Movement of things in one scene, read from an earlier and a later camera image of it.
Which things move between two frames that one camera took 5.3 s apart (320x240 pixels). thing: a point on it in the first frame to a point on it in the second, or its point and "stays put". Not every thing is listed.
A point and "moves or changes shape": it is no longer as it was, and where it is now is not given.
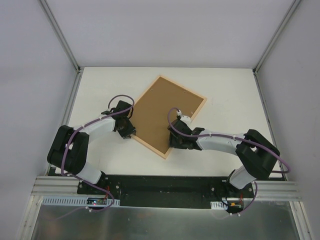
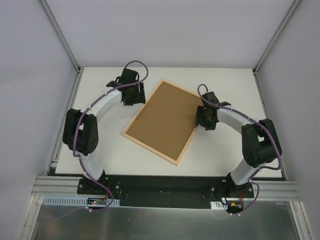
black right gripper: x=174 y=141 to x=204 y=118
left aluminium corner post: x=61 y=35 stays put
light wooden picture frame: x=162 y=154 to x=166 y=157
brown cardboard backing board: x=150 y=112 moves or changes shape
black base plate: x=158 y=191 stays put
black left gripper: x=127 y=131 to x=135 y=95
